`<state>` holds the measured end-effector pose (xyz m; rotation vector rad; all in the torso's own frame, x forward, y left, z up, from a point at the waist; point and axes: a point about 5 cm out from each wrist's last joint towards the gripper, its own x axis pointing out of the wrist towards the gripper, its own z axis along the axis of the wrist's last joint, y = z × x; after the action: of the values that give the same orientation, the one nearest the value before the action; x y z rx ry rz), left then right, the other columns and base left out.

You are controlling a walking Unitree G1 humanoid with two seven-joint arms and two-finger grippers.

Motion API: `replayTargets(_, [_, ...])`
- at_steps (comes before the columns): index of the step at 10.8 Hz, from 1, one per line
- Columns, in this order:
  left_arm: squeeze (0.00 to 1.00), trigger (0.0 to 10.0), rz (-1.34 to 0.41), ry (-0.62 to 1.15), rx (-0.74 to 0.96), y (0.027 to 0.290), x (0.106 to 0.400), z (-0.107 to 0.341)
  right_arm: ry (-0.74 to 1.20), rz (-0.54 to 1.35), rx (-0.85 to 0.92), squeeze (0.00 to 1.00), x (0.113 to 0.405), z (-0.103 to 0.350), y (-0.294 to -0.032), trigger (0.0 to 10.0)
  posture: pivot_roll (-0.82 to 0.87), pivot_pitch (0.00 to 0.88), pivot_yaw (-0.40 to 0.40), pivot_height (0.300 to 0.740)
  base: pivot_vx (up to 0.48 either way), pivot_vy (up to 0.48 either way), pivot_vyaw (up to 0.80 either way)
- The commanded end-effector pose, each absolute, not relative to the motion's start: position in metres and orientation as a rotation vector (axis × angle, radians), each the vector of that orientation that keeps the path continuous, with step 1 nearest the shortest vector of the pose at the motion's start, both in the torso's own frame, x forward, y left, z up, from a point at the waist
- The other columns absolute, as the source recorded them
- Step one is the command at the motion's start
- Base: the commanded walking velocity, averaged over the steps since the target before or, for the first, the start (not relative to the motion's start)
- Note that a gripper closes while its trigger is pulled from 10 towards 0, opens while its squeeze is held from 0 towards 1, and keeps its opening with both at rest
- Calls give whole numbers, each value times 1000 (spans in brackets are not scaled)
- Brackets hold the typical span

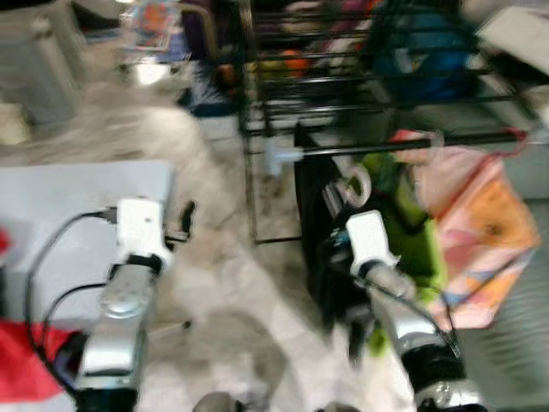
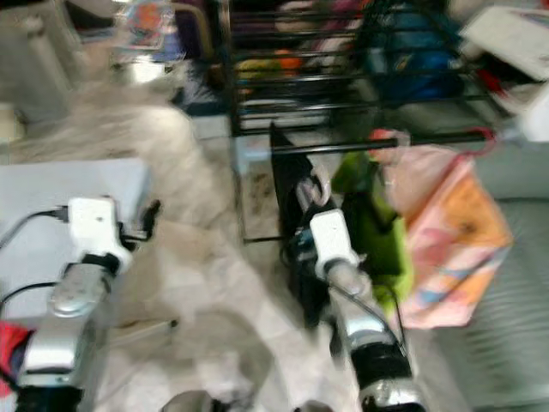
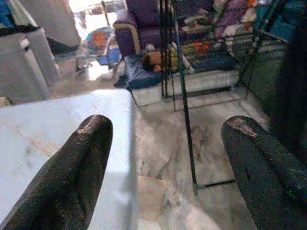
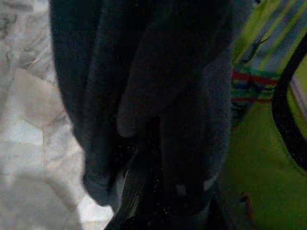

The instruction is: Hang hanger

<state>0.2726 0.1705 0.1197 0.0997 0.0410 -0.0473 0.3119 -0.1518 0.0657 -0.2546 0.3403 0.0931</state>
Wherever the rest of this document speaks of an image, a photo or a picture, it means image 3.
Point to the beige bag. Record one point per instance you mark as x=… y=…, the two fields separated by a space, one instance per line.
x=3 y=101

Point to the large white folding table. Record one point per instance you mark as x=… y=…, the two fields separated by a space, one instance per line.
x=60 y=107

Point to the orange and yellow toys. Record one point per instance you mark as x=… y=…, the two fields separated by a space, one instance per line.
x=153 y=60

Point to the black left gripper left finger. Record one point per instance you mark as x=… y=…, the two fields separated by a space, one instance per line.
x=72 y=172

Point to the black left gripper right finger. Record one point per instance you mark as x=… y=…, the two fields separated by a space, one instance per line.
x=268 y=182

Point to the black metal drying rack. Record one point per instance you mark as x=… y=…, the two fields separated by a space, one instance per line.
x=189 y=134

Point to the purple armchair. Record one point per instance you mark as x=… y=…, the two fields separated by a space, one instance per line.
x=144 y=24

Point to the colourful children's seat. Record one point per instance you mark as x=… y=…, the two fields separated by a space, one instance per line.
x=103 y=40

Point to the black garment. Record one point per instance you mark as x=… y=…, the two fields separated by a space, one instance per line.
x=295 y=95

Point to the blue bag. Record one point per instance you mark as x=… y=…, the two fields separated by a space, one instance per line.
x=280 y=21

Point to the dark blue cloth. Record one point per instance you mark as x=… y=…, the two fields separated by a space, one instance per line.
x=141 y=76

